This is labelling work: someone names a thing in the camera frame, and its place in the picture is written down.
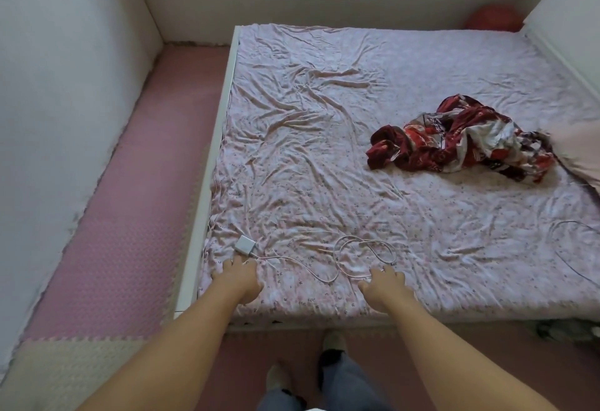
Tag pale pink pillow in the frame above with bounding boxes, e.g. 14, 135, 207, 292
545, 118, 600, 197

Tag red patterned crumpled cloth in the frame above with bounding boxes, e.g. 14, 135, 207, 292
366, 94, 557, 185

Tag white bed frame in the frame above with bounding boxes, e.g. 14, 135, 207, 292
173, 25, 600, 333

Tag person's right forearm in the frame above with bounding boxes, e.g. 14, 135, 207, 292
375, 296, 556, 411

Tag white headboard panel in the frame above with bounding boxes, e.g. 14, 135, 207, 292
522, 0, 600, 69

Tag white charging cable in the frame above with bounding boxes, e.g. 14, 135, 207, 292
251, 234, 398, 284

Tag thin white cable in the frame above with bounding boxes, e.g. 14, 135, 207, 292
548, 220, 600, 281

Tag person's grey jeans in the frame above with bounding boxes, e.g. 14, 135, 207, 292
255, 349, 391, 411

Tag person's left hand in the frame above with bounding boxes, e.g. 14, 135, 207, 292
211, 256, 264, 306

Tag person's right hand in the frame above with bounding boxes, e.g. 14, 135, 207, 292
358, 265, 409, 314

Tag pink floral bed sheet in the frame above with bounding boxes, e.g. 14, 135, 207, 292
199, 23, 600, 320

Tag person's shoe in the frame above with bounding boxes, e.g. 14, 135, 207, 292
266, 362, 294, 396
322, 330, 348, 356

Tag white charger adapter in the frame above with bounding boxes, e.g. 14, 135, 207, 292
234, 236, 257, 258

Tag red ball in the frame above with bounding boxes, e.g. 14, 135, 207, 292
465, 4, 525, 33

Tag person's left forearm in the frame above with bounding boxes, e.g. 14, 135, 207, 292
77, 287, 250, 411

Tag person's right shoe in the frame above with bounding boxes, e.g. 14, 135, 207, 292
322, 330, 348, 356

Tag person's left shoe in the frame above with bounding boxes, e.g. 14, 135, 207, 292
266, 362, 294, 396

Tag cream foam floor mat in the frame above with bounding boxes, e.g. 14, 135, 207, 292
0, 337, 158, 411

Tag pink foam floor mat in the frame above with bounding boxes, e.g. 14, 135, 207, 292
18, 42, 600, 411

